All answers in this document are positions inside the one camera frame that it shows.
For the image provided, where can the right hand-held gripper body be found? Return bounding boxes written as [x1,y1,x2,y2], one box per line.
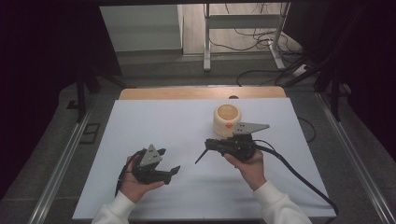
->
[219,121,271,163]

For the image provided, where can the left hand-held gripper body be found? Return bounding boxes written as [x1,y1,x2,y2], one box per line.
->
[132,144,172,186]

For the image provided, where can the cream ceramic cup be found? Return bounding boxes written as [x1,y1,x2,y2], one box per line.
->
[212,104,243,139]

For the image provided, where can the person's left hand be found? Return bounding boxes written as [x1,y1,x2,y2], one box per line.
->
[119,155,166,204]

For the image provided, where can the person's right hand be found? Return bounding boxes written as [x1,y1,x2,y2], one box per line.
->
[223,149,268,192]

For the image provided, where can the white table mat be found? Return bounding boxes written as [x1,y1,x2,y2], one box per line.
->
[72,97,337,221]

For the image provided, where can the wooden table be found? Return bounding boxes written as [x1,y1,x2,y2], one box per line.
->
[119,86,288,101]

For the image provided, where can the white power strip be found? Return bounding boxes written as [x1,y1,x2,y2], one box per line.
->
[291,63,310,77]

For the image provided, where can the black metal stand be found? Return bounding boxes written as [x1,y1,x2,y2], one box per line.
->
[65,66,129,124]
[279,46,354,123]

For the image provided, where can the grey white cabinet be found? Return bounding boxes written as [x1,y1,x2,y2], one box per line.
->
[99,4,185,53]

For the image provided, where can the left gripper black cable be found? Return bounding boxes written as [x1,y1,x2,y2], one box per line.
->
[114,148,148,198]

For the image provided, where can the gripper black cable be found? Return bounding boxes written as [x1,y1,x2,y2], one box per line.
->
[114,148,148,198]
[252,139,340,217]

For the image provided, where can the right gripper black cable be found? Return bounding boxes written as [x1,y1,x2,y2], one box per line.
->
[252,139,340,217]

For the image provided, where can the thin black looped cable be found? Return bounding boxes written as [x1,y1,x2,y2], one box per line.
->
[297,116,318,145]

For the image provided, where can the aluminium rail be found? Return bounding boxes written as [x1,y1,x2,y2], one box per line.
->
[315,92,396,224]
[27,101,96,224]

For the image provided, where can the white metal desk frame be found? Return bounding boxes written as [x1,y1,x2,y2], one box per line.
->
[203,2,291,73]

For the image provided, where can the tangled black floor cables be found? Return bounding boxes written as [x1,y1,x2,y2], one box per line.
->
[204,2,304,59]

